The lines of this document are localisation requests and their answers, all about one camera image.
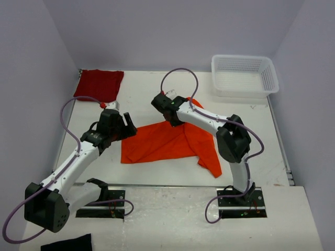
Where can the black cloth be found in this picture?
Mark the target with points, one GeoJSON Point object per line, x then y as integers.
{"type": "Point", "coordinates": [82, 243]}

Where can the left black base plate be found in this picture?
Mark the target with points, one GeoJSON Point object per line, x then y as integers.
{"type": "Point", "coordinates": [116, 197]}

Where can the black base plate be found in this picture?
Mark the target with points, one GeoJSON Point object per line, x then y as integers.
{"type": "Point", "coordinates": [252, 198]}
{"type": "Point", "coordinates": [116, 197]}

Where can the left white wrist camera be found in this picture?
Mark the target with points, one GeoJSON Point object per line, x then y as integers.
{"type": "Point", "coordinates": [112, 105]}

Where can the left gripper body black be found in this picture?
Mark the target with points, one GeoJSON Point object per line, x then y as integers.
{"type": "Point", "coordinates": [115, 131]}

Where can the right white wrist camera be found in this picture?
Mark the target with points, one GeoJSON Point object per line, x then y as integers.
{"type": "Point", "coordinates": [171, 94]}

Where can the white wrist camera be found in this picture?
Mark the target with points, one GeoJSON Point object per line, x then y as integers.
{"type": "Point", "coordinates": [171, 94]}
{"type": "Point", "coordinates": [112, 105]}

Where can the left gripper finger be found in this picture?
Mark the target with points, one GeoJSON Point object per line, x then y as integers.
{"type": "Point", "coordinates": [129, 122]}
{"type": "Point", "coordinates": [126, 132]}

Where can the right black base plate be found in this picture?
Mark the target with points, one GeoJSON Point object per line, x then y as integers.
{"type": "Point", "coordinates": [252, 198]}

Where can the folded dark red shirt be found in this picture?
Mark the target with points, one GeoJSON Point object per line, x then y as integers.
{"type": "Point", "coordinates": [101, 85]}

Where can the orange t shirt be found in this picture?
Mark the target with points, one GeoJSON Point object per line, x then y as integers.
{"type": "Point", "coordinates": [161, 141]}

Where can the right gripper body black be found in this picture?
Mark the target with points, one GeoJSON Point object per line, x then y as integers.
{"type": "Point", "coordinates": [174, 122]}

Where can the white plastic basket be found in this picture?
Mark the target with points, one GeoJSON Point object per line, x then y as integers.
{"type": "Point", "coordinates": [243, 76]}

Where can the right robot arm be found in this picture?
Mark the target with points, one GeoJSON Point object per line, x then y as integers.
{"type": "Point", "coordinates": [233, 140]}

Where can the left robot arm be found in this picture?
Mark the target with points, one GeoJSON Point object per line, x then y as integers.
{"type": "Point", "coordinates": [50, 203]}

